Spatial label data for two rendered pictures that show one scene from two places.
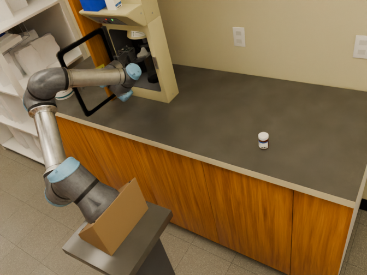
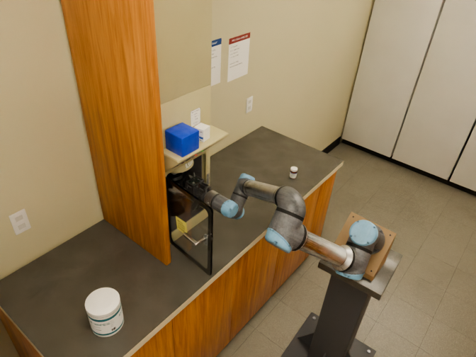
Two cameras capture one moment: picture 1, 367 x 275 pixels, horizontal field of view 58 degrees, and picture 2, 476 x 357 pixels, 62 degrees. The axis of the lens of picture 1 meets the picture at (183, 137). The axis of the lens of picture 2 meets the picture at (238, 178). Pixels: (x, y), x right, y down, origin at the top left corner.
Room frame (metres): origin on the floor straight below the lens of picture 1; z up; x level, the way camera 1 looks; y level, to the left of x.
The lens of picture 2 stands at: (1.58, 1.67, 2.41)
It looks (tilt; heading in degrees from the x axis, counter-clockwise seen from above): 36 degrees down; 265
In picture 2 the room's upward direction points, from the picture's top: 4 degrees clockwise
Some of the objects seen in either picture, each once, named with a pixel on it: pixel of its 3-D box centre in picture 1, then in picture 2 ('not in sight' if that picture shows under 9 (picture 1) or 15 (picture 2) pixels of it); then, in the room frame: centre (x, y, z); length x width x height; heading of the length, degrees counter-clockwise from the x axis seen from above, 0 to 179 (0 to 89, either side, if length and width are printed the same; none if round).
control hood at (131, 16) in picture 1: (112, 18); (195, 151); (1.64, 0.19, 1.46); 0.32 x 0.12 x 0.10; 48
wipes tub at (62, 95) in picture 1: (60, 85); (105, 312); (1.99, 0.70, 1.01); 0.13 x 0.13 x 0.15
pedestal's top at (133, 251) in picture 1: (118, 231); (360, 261); (0.81, 0.34, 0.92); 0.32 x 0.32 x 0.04; 51
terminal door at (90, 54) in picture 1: (93, 73); (188, 227); (1.67, 0.39, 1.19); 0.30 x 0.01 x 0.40; 133
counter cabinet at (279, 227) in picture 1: (191, 156); (202, 267); (1.62, -0.02, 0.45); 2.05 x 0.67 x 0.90; 48
